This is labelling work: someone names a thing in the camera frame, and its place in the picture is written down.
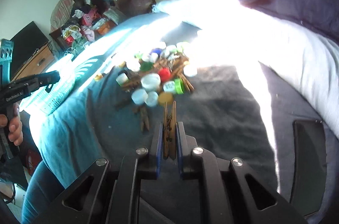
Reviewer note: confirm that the black television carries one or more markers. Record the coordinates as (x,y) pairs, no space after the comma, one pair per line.
(26,42)

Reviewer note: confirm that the orange yellow bottle cap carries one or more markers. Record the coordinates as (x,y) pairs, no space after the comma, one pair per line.
(165,98)

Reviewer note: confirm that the translucent white cap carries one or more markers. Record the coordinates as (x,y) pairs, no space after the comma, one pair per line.
(152,99)

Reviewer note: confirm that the green rimmed white cap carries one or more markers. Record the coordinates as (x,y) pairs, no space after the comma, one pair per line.
(122,79)

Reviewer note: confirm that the wooden tv cabinet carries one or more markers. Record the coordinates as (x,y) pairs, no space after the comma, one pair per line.
(38,63)

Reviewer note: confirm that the black phone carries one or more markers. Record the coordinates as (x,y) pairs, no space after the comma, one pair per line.
(310,166)

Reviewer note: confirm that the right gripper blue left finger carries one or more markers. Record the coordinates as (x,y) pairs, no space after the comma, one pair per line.
(156,152)

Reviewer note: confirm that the light green bottle cap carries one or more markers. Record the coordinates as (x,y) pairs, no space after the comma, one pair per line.
(179,86)

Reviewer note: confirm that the white bottle cap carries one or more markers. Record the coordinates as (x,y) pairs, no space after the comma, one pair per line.
(139,96)

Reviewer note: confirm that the blue bottle cap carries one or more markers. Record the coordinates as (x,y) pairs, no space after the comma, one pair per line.
(157,51)

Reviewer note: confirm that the dark navy blanket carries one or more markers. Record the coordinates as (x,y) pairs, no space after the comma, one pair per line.
(319,16)

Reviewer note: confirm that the white cap green print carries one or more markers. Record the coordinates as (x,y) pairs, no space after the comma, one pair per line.
(169,87)

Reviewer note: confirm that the person's left hand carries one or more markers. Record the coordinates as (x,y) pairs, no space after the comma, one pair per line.
(15,126)

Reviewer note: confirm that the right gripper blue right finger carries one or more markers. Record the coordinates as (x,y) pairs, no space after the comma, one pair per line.
(184,146)

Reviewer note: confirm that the white printed cap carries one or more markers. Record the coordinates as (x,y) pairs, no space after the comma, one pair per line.
(190,70)

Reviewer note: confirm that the large white lid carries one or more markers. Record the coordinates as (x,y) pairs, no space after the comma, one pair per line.
(151,82)

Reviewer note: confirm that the red bottle cap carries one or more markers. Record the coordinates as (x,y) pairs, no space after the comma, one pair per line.
(164,74)

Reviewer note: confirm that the wooden clothespin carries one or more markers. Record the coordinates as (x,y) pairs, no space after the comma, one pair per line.
(169,132)
(144,119)

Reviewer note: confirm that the dark green bottle cap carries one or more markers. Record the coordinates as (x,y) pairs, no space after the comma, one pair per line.
(146,66)

